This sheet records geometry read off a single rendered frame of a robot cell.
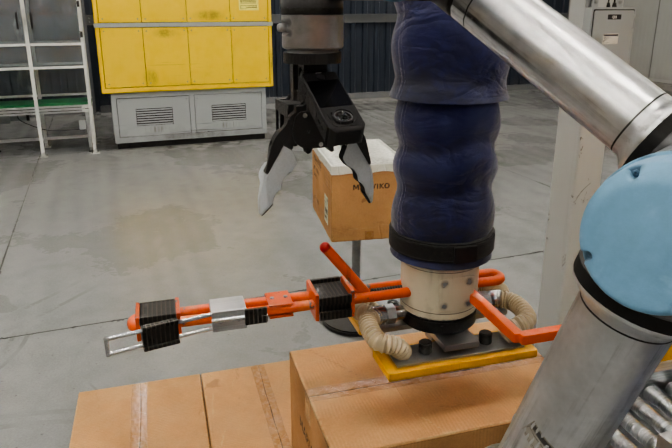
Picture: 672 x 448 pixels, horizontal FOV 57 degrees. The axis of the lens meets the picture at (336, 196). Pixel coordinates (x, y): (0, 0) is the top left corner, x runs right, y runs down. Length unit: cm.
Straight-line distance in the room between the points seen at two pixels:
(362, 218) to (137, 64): 559
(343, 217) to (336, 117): 246
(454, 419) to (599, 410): 80
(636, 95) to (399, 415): 92
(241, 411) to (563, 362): 159
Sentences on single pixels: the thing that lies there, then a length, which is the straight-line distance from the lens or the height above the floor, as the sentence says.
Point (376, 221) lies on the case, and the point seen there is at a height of 72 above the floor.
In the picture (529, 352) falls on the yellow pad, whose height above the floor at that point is 107.
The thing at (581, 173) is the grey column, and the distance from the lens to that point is 276.
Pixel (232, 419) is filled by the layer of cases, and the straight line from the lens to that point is 208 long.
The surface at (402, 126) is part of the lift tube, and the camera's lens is 124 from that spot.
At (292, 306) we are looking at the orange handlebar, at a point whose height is 119.
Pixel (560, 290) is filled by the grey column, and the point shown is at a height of 58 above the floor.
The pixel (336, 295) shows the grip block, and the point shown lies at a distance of 128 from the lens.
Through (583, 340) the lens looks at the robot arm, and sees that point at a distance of 60.
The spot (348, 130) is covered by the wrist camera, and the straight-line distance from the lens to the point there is 68.
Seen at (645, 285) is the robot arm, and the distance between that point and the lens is 53.
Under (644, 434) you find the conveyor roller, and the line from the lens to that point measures 220.
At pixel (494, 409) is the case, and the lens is 145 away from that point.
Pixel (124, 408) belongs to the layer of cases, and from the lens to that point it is 220.
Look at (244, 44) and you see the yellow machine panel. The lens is 850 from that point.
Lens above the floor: 177
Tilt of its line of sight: 17 degrees down
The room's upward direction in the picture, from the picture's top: straight up
